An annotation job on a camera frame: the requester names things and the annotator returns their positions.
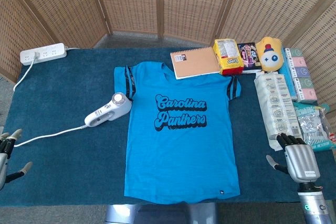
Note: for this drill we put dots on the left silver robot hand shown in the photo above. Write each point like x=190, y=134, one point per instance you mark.
x=2, y=166

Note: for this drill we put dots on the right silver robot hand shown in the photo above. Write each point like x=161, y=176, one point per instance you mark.
x=302, y=161

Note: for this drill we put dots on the white handheld steamer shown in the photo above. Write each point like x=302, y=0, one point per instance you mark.
x=110, y=111

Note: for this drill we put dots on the blue Carolina Panthers t-shirt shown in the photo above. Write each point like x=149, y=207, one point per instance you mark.
x=178, y=155

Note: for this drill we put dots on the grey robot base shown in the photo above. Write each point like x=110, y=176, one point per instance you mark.
x=157, y=214

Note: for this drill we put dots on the silver teal snack bag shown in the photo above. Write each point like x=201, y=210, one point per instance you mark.
x=312, y=124

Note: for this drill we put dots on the long white tissue pack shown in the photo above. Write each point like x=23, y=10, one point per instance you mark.
x=278, y=103

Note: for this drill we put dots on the dark blue table cloth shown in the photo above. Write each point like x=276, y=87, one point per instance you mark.
x=78, y=169

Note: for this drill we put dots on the pastel tissue multi-pack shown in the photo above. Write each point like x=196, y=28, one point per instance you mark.
x=302, y=77

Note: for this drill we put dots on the yellow plush toy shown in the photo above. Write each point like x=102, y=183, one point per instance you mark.
x=270, y=56

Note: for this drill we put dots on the black snack packet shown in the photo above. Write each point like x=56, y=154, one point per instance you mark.
x=248, y=56

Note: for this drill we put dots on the yellow Lipo snack pack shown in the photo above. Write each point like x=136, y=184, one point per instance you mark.
x=228, y=62

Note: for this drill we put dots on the white power strip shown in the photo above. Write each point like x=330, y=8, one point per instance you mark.
x=52, y=52

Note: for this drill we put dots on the brown spiral notebook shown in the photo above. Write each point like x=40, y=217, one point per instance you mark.
x=195, y=62

